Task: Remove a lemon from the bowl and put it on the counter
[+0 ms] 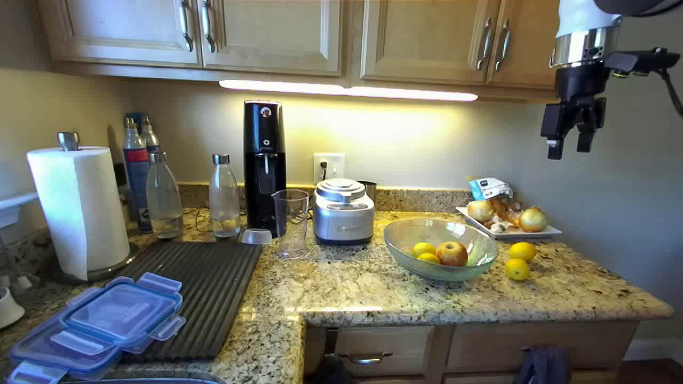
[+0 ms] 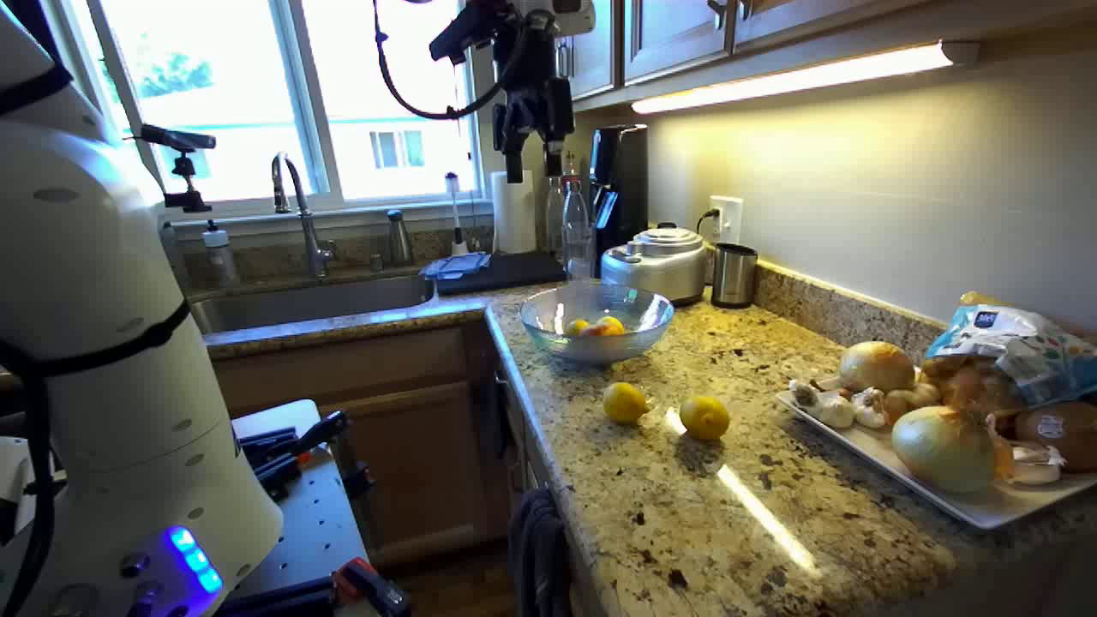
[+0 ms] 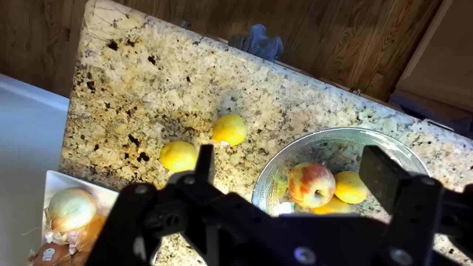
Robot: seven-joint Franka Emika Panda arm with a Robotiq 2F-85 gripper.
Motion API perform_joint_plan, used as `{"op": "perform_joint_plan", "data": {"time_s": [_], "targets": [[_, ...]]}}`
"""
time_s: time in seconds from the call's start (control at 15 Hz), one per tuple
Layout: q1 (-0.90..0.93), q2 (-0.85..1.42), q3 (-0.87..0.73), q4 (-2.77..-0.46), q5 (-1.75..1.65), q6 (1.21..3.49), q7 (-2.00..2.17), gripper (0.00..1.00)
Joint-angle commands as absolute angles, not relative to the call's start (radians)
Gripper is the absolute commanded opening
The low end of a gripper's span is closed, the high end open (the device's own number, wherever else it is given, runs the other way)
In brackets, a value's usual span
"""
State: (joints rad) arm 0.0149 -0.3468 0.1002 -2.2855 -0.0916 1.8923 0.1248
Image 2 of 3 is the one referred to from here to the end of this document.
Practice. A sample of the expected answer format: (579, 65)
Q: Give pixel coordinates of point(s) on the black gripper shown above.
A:
(536, 89)

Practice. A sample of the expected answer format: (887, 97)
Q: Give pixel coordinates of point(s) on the yellow lemon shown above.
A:
(626, 403)
(579, 328)
(704, 417)

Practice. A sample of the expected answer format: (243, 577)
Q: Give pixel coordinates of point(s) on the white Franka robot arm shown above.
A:
(104, 345)

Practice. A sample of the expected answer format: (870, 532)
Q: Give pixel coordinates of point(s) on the clear glass bowl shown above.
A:
(595, 339)

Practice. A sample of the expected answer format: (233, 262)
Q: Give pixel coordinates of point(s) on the white paper towel roll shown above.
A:
(511, 215)

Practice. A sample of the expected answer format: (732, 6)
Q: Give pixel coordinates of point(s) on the clear glass bottle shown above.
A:
(576, 233)

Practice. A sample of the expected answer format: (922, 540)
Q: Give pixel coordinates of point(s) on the black coffee maker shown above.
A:
(618, 188)

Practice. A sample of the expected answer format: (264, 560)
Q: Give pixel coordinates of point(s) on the dish brush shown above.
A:
(457, 211)

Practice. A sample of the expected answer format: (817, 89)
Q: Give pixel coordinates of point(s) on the black ribbed drying mat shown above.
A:
(518, 272)

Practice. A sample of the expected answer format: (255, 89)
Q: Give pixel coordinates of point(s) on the wooden upper cabinet door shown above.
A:
(674, 34)
(595, 47)
(870, 15)

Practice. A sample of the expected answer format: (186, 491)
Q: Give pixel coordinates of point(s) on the silver round kitchen appliance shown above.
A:
(656, 262)

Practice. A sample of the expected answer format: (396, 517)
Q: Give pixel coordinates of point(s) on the red yellow apple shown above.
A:
(610, 328)

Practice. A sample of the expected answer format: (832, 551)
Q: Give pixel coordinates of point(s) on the stainless steel cup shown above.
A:
(735, 274)

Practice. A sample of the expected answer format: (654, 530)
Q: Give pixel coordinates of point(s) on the chrome kitchen faucet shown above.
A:
(301, 208)

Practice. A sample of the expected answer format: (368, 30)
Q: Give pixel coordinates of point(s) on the steel kitchen sink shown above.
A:
(309, 300)

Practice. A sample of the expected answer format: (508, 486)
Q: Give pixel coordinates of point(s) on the under cabinet light bar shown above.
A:
(801, 75)

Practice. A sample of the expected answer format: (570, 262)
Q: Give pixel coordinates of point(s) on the wooden sink base cabinet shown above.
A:
(400, 448)

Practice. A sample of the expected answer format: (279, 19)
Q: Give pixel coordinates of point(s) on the soap dispenser bottle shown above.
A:
(218, 259)

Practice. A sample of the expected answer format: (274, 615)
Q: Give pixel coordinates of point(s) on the white mushroom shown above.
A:
(836, 412)
(873, 407)
(803, 391)

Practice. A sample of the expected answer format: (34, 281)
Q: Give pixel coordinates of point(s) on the black clamp tool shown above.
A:
(294, 448)

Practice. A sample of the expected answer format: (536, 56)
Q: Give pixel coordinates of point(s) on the dark hanging towel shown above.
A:
(538, 554)

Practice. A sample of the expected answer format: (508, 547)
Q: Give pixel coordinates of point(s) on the small yellow onion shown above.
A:
(879, 366)

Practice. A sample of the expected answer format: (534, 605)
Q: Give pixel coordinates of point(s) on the grey robot mounting table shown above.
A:
(309, 515)

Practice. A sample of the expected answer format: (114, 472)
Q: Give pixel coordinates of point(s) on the orange black clamp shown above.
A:
(373, 586)

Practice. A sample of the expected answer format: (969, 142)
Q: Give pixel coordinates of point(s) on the brown shallot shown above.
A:
(964, 385)

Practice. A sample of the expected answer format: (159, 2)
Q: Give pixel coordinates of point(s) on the large yellow onion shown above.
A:
(944, 448)

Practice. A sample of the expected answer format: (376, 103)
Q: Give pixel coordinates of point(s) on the white rectangular tray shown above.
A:
(912, 486)

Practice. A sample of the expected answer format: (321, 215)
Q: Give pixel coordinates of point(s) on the blue white plastic bag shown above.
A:
(1015, 345)

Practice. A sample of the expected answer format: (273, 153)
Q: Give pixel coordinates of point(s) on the white garlic bulb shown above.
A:
(1030, 463)

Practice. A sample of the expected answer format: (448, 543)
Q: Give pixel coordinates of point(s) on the brown onion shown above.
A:
(1064, 428)

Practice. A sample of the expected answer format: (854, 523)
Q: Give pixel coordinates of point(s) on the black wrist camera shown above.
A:
(471, 30)

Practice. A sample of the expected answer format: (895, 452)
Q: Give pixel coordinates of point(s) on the white wall outlet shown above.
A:
(723, 218)

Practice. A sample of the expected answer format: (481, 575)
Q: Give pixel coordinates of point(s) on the window with white frame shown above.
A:
(226, 103)

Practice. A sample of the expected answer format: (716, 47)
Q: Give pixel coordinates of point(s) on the black camera on tripod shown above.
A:
(184, 158)

